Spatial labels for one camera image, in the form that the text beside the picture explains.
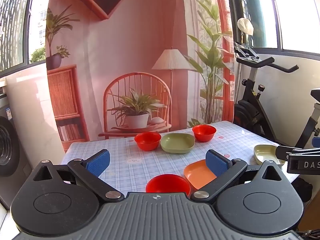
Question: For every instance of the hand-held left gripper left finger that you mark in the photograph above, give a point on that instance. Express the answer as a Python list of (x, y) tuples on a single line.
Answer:
[(98, 162)]

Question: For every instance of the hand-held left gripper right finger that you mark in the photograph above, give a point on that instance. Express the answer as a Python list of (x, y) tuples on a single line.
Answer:
[(217, 163)]

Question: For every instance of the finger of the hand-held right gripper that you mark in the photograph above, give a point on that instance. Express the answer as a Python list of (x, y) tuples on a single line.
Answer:
[(283, 152)]

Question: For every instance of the cream plate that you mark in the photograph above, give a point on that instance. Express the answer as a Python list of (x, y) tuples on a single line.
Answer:
[(263, 155)]

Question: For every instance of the red bowl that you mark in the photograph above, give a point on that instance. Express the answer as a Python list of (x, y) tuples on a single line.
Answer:
[(167, 184), (148, 141), (204, 133)]

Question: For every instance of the orange plate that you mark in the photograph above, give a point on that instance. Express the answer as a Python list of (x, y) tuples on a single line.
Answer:
[(197, 173)]

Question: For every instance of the green plate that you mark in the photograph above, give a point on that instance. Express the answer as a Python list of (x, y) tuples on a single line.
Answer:
[(177, 143)]

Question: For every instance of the black exercise bike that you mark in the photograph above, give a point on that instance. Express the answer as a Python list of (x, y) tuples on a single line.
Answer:
[(252, 115)]

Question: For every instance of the blue plaid tablecloth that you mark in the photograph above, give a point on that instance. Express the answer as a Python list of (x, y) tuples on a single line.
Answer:
[(150, 163)]

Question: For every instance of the grey washing machine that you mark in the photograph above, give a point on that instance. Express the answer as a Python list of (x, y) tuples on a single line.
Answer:
[(10, 152)]

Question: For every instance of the printed room backdrop cloth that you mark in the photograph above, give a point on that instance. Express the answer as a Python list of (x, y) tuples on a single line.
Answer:
[(125, 42)]

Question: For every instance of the white cloth cover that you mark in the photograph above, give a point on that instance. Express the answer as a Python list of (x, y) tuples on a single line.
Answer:
[(245, 26)]

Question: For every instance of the black-framed window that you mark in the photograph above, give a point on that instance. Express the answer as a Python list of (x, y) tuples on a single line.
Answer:
[(15, 25), (287, 15)]

